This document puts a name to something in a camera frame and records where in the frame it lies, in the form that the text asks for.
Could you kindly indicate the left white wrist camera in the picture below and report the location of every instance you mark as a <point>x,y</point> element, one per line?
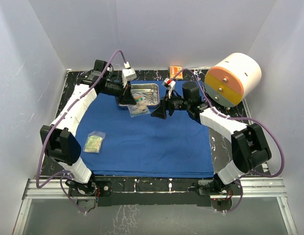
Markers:
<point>128,74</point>

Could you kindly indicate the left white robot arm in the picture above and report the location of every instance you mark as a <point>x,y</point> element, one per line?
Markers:
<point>59,138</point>

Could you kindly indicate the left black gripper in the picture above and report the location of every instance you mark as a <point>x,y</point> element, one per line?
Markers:
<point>127,98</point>

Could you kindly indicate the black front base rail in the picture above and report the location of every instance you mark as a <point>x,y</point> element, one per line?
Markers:
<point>118,191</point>

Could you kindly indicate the white cylindrical drawer container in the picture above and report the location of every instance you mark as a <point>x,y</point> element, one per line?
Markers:
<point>232,79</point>

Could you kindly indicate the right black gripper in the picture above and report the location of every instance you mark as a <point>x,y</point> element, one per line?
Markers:
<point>160,110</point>

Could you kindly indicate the metal instrument tray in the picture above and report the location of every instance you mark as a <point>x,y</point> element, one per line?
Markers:
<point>149,92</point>

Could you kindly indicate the blue surgical drape cloth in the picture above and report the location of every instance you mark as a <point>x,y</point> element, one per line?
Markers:
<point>145,146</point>

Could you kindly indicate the glove packet teal orange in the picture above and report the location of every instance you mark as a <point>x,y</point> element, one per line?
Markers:
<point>140,108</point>

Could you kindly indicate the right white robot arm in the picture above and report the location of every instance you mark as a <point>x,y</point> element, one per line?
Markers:
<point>248,143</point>

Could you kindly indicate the small orange circuit board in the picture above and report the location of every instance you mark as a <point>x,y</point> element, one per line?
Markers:
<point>173,70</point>

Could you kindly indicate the green packaged surgical supplies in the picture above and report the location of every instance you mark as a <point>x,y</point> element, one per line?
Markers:
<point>94,142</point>

